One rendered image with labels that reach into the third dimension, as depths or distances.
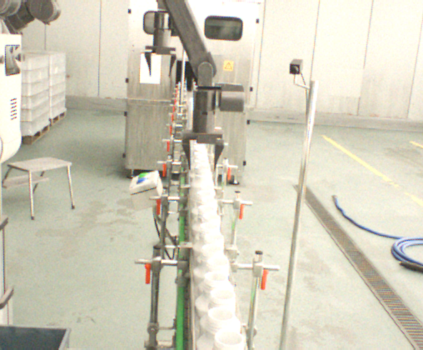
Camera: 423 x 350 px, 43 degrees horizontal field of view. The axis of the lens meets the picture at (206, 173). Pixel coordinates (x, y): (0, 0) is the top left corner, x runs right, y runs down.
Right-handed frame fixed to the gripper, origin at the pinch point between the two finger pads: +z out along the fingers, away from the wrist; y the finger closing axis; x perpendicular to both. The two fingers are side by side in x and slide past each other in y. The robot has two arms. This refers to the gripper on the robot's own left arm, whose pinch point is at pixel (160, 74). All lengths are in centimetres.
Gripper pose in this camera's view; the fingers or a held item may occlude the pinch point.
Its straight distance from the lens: 180.9
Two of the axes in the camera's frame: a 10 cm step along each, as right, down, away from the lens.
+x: 0.4, 2.5, -9.7
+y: -10.0, -0.5, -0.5
